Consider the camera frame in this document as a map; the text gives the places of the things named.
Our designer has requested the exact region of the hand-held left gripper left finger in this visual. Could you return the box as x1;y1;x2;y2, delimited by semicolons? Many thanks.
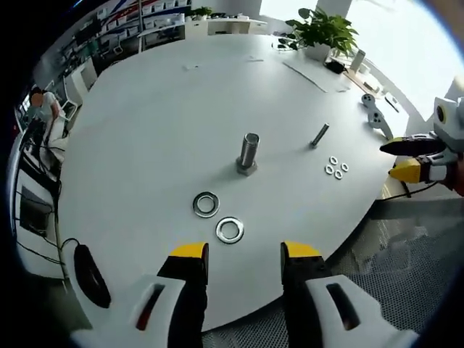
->
70;241;210;348

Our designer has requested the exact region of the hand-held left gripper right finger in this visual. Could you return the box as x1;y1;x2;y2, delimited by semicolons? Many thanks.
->
281;241;418;348

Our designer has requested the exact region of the large metal washer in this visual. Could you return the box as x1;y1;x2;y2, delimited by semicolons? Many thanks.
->
215;216;245;244
192;191;220;219

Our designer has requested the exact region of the small threaded steel stud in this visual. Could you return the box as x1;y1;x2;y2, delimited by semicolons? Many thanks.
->
309;123;330;149

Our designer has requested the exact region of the large threaded steel stud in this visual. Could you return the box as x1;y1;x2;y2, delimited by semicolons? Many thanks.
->
235;132;261;178

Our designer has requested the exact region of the grey mesh chair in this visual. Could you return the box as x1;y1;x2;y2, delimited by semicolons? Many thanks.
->
326;197;464;334

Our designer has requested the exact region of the black computer mouse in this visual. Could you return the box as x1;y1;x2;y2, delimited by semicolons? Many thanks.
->
73;244;112;309

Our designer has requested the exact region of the white rectangular box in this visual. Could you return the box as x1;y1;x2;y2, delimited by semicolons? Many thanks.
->
349;49;367;73

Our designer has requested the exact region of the white paper sheet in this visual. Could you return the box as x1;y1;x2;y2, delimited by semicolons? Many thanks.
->
282;59;352;94

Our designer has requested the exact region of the large potted plant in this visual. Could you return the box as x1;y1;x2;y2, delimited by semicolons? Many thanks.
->
272;7;360;62

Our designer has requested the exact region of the white low cabinet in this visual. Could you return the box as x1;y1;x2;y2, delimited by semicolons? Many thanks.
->
206;17;269;37

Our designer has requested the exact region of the small potted plant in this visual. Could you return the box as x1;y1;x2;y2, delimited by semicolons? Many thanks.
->
190;6;213;21

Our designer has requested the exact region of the storage shelf with white bins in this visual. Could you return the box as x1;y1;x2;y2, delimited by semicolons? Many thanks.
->
72;0;193;48

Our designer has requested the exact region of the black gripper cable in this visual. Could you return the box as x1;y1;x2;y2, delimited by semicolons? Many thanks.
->
398;179;442;199

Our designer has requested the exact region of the black mouse cable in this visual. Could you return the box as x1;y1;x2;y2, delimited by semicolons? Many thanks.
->
57;237;80;257

